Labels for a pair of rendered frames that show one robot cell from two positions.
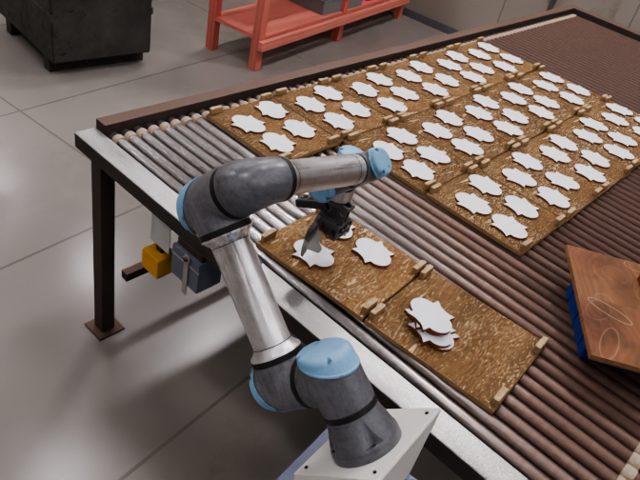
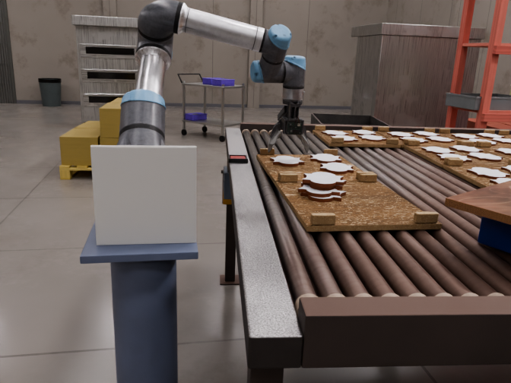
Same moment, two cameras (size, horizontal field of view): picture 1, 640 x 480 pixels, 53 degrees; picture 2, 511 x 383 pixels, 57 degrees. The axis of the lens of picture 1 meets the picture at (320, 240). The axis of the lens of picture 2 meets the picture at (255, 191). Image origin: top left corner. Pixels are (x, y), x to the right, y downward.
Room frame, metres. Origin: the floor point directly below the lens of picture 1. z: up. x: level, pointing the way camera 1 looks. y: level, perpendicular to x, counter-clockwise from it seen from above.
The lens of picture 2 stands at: (0.32, -1.26, 1.33)
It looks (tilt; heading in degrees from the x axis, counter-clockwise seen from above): 16 degrees down; 50
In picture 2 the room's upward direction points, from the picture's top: 2 degrees clockwise
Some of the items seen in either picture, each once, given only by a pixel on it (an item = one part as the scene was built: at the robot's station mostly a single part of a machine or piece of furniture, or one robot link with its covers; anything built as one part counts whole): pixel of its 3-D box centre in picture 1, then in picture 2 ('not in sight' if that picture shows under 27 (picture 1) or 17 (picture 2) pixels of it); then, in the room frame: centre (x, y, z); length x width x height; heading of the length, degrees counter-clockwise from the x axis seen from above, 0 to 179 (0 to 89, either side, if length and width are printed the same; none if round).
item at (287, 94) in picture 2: (340, 190); (293, 94); (1.51, -0.02, 1.19); 0.08 x 0.08 x 0.05
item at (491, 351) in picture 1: (456, 333); (347, 202); (1.35, -0.44, 0.93); 0.41 x 0.35 x 0.02; 59
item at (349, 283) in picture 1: (342, 256); (310, 168); (1.56, -0.08, 0.93); 0.41 x 0.35 x 0.02; 59
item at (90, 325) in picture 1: (104, 250); (231, 213); (1.87, 0.81, 0.43); 0.12 x 0.12 x 0.85; 55
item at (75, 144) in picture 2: not in sight; (109, 134); (2.42, 3.94, 0.37); 1.30 x 0.90 x 0.75; 62
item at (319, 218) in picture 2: (499, 396); (322, 219); (1.13, -0.54, 0.95); 0.06 x 0.02 x 0.03; 149
